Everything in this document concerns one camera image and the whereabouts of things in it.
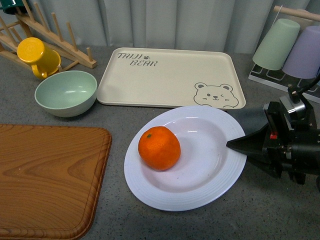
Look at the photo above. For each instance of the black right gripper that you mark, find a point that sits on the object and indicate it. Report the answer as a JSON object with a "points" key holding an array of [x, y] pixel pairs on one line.
{"points": [[290, 142]]}

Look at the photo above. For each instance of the white round plate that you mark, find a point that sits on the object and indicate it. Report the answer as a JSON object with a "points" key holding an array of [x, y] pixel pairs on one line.
{"points": [[206, 169]]}

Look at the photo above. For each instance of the orange fruit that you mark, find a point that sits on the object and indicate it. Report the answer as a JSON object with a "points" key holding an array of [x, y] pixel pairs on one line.
{"points": [[159, 148]]}

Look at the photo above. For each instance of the grey folded cloth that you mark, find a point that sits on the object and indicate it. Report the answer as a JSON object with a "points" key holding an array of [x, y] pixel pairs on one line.
{"points": [[250, 119]]}

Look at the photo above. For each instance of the white cup holder rack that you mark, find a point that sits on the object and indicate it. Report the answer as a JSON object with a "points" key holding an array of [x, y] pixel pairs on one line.
{"points": [[277, 78]]}

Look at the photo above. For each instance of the green cup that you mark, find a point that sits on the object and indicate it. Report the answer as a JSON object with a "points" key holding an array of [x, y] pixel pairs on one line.
{"points": [[274, 49]]}

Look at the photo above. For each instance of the purple cup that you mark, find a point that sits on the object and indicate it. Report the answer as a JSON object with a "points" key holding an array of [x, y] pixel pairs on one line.
{"points": [[303, 62]]}

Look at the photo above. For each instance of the beige bear tray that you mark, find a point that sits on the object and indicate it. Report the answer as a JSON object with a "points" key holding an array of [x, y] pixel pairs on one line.
{"points": [[170, 78]]}

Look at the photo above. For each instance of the green bowl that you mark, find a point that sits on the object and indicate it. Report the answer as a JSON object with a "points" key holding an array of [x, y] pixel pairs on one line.
{"points": [[67, 94]]}

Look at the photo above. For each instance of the wooden cutting board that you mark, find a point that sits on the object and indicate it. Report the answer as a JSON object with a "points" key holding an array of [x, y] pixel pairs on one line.
{"points": [[50, 180]]}

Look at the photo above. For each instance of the yellow mug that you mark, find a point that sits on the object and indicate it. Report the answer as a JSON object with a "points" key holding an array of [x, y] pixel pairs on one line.
{"points": [[43, 60]]}

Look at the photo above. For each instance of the wooden dish rack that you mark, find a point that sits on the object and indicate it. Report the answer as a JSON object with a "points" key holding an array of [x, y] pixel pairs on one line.
{"points": [[30, 19]]}

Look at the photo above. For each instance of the dark green mug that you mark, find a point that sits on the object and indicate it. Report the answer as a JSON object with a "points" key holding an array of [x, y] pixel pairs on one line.
{"points": [[12, 7]]}

